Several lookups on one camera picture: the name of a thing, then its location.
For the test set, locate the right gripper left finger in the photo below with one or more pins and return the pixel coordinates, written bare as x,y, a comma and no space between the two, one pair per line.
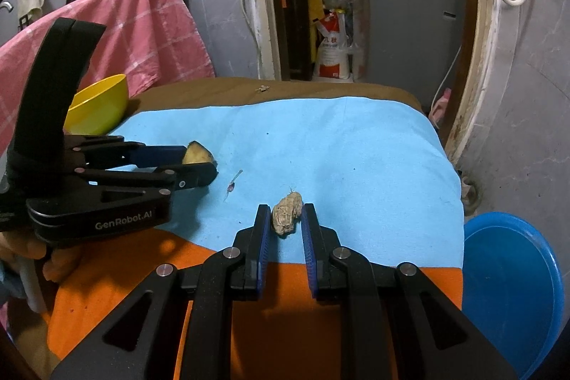
177,323

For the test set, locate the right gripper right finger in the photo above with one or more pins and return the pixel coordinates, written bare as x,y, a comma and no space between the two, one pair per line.
395,321

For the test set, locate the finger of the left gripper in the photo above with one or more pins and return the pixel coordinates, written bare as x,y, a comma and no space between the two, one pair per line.
157,181
107,152

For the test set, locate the potato peel piece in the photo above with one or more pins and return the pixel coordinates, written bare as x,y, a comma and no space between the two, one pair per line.
196,153

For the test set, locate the beige lump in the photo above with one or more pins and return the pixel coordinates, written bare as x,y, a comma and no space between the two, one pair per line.
286,213

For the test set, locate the person left hand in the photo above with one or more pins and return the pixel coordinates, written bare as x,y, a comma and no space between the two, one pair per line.
60,264

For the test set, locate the yellow plastic bowl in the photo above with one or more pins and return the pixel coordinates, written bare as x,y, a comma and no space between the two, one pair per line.
98,108

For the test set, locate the pink plaid cloth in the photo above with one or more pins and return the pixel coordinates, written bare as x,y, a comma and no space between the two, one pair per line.
152,42

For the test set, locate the blue plastic bucket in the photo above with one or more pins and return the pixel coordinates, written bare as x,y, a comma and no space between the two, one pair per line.
513,288

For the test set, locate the floor drain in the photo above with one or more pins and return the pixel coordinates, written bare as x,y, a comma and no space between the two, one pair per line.
470,195

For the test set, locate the red white rice bag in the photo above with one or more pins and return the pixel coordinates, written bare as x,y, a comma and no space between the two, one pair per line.
332,57

